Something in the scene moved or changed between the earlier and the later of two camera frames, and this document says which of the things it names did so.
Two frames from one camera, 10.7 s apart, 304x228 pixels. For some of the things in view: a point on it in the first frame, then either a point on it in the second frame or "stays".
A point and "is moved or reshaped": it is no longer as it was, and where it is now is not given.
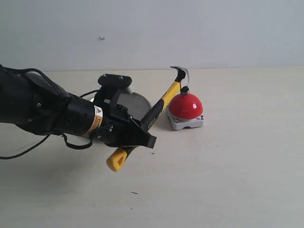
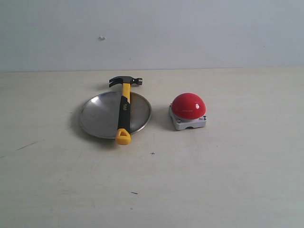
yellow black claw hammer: (115, 162) is moved or reshaped
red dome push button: (185, 111) stays
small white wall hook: (101, 38) stays
